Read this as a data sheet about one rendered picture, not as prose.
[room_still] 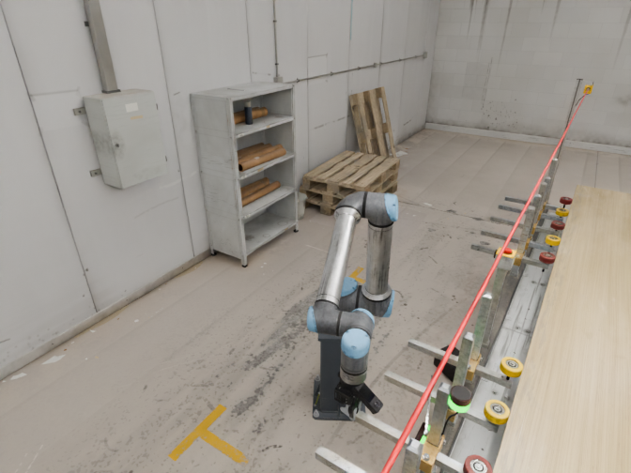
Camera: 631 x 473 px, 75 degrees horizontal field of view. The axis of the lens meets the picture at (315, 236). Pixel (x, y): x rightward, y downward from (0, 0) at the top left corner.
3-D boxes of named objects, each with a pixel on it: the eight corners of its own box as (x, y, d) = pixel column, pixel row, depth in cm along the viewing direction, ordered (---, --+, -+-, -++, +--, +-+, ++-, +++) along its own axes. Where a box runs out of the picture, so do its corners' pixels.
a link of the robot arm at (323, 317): (339, 183, 181) (301, 323, 141) (367, 185, 178) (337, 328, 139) (340, 201, 190) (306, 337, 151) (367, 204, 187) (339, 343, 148)
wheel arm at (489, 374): (407, 348, 185) (407, 341, 183) (409, 343, 188) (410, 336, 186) (510, 390, 164) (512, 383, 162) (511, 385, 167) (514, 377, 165)
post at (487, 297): (462, 383, 181) (483, 294, 159) (464, 378, 184) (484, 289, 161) (469, 387, 179) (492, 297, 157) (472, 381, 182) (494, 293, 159)
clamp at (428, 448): (414, 466, 133) (416, 457, 130) (429, 435, 143) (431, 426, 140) (432, 476, 130) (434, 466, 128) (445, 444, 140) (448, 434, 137)
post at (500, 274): (477, 345, 199) (496, 266, 178) (480, 339, 203) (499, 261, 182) (486, 349, 197) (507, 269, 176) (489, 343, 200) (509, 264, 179)
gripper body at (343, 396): (345, 387, 151) (346, 362, 145) (365, 398, 146) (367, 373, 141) (333, 401, 145) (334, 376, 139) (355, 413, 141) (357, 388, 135)
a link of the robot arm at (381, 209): (361, 298, 229) (365, 183, 181) (393, 303, 225) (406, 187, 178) (358, 319, 217) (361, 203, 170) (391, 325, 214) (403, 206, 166)
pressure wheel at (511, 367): (503, 393, 162) (510, 372, 156) (491, 378, 168) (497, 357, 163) (521, 389, 163) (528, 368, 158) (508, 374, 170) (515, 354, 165)
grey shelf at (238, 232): (210, 255, 412) (188, 93, 339) (267, 221, 479) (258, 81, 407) (244, 267, 391) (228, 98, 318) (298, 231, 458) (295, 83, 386)
